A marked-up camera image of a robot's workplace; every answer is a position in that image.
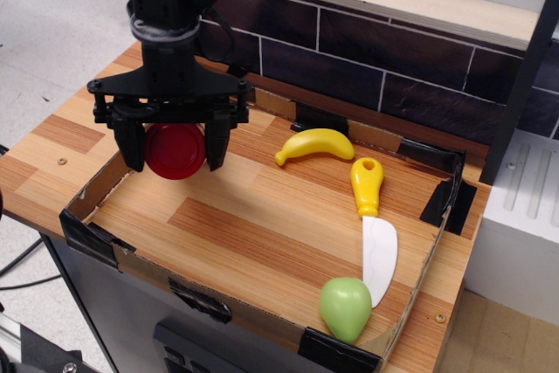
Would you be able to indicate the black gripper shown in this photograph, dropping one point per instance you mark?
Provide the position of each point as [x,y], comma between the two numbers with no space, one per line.
[169,87]

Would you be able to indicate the red-capped basil spice bottle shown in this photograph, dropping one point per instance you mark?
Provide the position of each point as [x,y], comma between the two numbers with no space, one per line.
[174,151]

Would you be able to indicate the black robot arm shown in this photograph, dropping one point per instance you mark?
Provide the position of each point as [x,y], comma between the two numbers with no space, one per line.
[172,18]

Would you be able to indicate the cardboard fence with black tape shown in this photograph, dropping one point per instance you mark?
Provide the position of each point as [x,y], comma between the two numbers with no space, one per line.
[233,260]

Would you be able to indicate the yellow toy banana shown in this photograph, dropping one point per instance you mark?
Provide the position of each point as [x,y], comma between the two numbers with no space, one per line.
[315,140]

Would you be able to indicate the black device under table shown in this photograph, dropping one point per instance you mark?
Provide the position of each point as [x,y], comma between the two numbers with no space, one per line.
[182,349]

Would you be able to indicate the green toy pear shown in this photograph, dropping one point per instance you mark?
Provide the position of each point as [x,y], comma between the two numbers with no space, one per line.
[345,306]

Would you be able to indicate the white grooved block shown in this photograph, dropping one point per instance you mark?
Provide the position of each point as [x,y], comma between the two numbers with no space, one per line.
[515,254]

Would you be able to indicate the yellow-handled white toy knife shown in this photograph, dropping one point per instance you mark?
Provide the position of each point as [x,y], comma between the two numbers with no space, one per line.
[379,237]

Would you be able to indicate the black bracket with bolt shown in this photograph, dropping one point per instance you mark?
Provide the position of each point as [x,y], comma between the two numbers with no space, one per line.
[26,351]

